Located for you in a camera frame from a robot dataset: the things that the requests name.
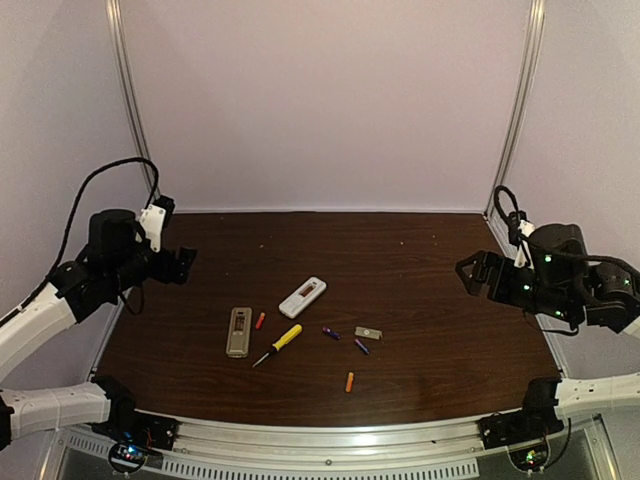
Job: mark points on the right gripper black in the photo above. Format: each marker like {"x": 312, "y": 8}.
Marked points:
{"x": 491, "y": 279}

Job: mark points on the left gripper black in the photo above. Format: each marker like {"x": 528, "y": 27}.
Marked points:
{"x": 170, "y": 264}

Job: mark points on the grey remote control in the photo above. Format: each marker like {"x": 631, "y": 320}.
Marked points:
{"x": 238, "y": 338}

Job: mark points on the red battery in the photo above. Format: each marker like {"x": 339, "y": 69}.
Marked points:
{"x": 260, "y": 321}

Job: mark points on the grey battery cover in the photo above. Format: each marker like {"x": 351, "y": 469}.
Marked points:
{"x": 368, "y": 333}

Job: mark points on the white remote control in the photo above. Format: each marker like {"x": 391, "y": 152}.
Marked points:
{"x": 302, "y": 297}

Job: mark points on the yellow handled screwdriver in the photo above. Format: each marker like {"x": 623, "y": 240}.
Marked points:
{"x": 279, "y": 344}

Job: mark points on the purple battery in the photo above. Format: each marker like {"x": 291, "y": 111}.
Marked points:
{"x": 362, "y": 347}
{"x": 331, "y": 333}

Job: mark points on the orange battery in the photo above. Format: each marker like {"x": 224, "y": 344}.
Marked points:
{"x": 349, "y": 382}

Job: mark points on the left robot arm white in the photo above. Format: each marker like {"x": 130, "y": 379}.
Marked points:
{"x": 123, "y": 251}

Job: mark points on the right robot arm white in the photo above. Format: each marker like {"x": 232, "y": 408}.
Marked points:
{"x": 554, "y": 275}

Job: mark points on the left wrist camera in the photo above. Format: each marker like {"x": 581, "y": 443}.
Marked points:
{"x": 153, "y": 220}

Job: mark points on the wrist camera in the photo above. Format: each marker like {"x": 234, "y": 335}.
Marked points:
{"x": 519, "y": 229}
{"x": 153, "y": 220}

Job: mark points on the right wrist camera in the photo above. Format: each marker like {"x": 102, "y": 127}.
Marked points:
{"x": 519, "y": 229}

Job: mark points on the right aluminium frame post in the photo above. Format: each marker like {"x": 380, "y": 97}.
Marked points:
{"x": 534, "y": 33}

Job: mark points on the aluminium frame post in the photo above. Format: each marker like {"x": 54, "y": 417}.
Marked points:
{"x": 534, "y": 33}
{"x": 126, "y": 79}

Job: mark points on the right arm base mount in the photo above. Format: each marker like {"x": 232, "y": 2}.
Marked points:
{"x": 521, "y": 426}

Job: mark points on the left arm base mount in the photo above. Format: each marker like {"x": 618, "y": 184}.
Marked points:
{"x": 141, "y": 429}

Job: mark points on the aluminium front rail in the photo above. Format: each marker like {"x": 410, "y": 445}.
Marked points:
{"x": 438, "y": 450}

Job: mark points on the left aluminium frame post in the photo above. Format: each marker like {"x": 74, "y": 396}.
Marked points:
{"x": 126, "y": 79}

